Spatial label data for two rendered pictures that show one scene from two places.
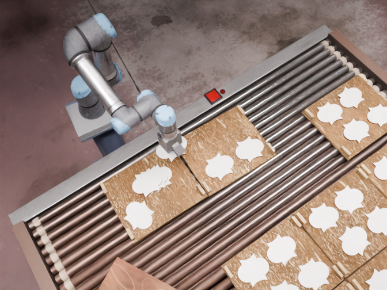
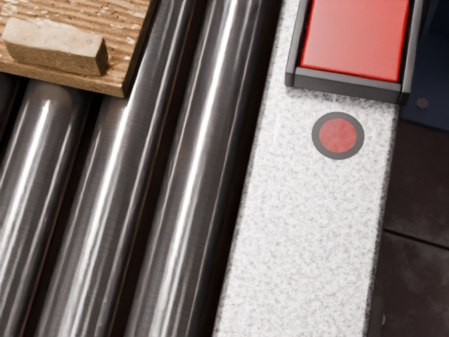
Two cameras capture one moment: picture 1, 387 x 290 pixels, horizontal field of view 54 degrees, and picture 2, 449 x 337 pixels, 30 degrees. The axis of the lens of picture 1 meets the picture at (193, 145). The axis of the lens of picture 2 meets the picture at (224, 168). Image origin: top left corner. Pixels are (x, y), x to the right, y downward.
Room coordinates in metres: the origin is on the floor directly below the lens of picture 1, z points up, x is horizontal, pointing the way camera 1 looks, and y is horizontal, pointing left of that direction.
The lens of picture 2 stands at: (1.32, -0.38, 1.38)
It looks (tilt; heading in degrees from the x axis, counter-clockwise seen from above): 68 degrees down; 137
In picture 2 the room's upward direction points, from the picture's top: 5 degrees counter-clockwise
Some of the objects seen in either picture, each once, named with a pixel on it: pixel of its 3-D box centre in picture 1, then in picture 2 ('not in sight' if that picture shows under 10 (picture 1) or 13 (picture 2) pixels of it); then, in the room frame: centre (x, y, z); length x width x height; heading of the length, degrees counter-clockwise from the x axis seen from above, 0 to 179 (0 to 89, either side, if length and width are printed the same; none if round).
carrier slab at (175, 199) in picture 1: (152, 190); not in sight; (0.65, 0.22, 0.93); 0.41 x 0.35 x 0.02; 119
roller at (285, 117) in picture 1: (223, 159); not in sight; (0.81, -0.15, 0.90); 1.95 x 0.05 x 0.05; 121
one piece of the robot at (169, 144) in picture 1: (172, 141); not in sight; (0.77, 0.09, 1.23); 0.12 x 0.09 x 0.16; 37
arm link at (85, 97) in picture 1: (85, 89); not in sight; (1.18, 0.54, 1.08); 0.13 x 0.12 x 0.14; 125
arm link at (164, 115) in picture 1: (165, 118); not in sight; (0.79, 0.10, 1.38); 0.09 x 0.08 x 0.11; 35
